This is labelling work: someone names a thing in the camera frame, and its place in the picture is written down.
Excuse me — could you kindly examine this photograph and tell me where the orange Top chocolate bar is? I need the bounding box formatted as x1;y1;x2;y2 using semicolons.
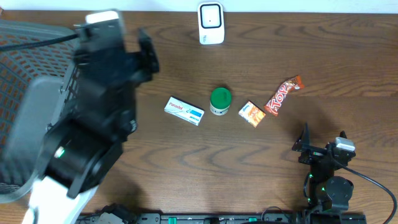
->
264;75;304;116

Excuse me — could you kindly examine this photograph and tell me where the black left camera cable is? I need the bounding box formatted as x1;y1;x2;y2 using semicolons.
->
0;32;81;53

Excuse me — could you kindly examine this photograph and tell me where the white Panadol box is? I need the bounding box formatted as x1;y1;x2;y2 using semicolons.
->
164;96;205;126

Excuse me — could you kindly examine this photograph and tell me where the white barcode scanner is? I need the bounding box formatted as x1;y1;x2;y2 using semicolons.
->
197;2;225;45

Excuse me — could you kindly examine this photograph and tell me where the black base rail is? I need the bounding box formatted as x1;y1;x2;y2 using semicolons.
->
75;212;366;224

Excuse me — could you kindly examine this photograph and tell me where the green lid jar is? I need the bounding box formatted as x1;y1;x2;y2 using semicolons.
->
210;87;232;116

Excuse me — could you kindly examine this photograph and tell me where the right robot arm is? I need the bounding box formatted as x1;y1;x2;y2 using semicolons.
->
292;124;356;223

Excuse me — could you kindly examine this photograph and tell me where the small orange box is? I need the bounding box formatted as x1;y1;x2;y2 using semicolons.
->
238;101;266;128

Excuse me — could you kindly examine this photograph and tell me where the grey plastic basket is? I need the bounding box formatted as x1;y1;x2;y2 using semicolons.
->
1;39;80;203

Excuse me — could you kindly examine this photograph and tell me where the black camera cable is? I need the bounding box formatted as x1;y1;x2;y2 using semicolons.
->
326;144;398;224
0;32;81;53

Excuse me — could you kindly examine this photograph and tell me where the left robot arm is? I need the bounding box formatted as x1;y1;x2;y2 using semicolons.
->
24;19;159;223

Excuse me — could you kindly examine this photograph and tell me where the black right camera cable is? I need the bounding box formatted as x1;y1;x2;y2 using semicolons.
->
326;144;398;224

